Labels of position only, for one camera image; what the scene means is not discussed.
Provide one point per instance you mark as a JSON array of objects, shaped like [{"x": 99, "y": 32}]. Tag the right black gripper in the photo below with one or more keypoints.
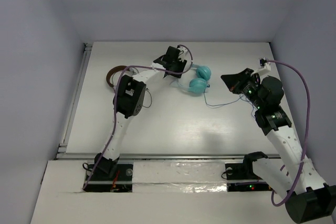
[{"x": 233, "y": 81}]

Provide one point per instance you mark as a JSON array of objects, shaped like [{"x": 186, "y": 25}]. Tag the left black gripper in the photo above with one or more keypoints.
[{"x": 171, "y": 60}]

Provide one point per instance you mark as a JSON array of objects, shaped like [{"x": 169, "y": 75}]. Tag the teal white headphones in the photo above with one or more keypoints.
[{"x": 198, "y": 85}]

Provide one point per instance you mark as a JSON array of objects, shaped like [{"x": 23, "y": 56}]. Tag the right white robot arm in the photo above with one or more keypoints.
[{"x": 304, "y": 193}]

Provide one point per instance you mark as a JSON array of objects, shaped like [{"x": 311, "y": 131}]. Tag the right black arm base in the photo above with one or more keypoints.
[{"x": 240, "y": 176}]

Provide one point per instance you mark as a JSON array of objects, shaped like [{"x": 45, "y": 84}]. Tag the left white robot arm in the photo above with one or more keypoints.
[{"x": 128, "y": 100}]

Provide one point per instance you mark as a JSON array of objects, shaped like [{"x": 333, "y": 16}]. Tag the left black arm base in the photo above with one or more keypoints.
[{"x": 108, "y": 177}]

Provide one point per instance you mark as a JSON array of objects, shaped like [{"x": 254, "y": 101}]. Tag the white foam taped block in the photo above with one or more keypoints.
[{"x": 178, "y": 177}]

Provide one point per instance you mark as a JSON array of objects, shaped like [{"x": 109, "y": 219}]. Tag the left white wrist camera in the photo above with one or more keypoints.
[{"x": 183, "y": 52}]

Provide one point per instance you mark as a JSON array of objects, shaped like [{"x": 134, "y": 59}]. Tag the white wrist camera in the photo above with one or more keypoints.
[
  {"x": 264, "y": 69},
  {"x": 183, "y": 52}
]

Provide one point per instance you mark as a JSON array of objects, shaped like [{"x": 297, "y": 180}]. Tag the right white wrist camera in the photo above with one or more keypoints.
[{"x": 264, "y": 69}]

